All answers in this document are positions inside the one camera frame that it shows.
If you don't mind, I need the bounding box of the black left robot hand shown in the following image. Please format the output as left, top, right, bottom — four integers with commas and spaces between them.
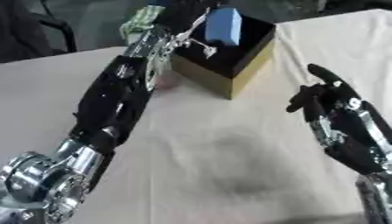
160, 0, 227, 60

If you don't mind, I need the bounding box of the tan cardboard box black inside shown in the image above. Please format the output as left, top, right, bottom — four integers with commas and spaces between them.
170, 12, 279, 101

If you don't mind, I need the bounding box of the black chair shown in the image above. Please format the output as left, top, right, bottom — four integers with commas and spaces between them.
0, 0, 80, 63

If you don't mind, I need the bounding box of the blue rectangular block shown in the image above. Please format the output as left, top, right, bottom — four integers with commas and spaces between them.
203, 6, 245, 47

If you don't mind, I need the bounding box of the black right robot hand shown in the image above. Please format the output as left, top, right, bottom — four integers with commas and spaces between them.
284, 63, 392, 177

